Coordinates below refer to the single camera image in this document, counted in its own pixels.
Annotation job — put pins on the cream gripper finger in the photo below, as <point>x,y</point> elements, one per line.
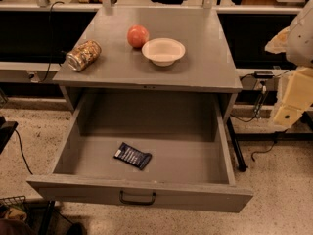
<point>278,44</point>
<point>295,96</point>

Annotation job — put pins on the dark blue rxbar wrapper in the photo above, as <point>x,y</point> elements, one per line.
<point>132,156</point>

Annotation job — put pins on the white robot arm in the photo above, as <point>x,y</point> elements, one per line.
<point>300,40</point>

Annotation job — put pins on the grey cabinet with counter top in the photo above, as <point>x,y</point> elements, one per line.
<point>207,65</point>

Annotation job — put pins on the open grey top drawer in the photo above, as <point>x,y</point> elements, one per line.
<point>145,148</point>

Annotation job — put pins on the black power adapter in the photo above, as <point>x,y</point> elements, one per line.
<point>263,74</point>

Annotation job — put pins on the black metal stand leg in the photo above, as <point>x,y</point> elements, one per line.
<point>239,156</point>

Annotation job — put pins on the white bowl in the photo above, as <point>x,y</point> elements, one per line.
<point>163,52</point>

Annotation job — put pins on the red apple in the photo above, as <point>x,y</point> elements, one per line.
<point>137,36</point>

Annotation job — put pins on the tipped patterned drink can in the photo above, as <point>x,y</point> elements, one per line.
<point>83,55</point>

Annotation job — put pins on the black object at left edge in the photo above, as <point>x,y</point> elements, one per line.
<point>7,129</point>

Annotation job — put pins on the black drawer handle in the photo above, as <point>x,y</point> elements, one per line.
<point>137,200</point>

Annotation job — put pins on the wire basket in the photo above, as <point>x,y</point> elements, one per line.
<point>16,202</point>

